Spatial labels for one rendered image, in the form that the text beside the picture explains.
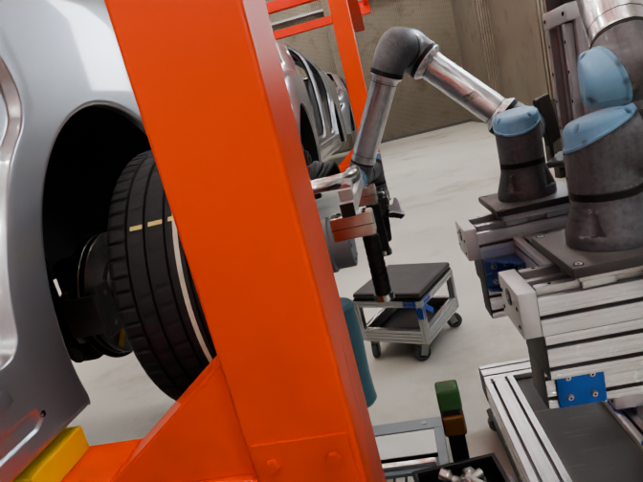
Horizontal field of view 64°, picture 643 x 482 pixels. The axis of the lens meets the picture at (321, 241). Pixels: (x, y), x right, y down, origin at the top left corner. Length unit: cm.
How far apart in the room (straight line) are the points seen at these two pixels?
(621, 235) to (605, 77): 36
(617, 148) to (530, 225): 54
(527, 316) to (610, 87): 44
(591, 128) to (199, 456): 81
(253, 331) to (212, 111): 29
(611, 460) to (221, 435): 100
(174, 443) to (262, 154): 45
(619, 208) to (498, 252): 54
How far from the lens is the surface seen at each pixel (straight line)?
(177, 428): 83
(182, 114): 66
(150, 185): 115
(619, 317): 106
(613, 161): 99
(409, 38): 157
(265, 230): 65
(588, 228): 102
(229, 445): 82
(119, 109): 146
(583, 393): 115
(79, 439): 109
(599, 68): 73
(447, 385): 96
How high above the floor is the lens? 115
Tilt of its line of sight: 13 degrees down
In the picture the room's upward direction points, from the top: 14 degrees counter-clockwise
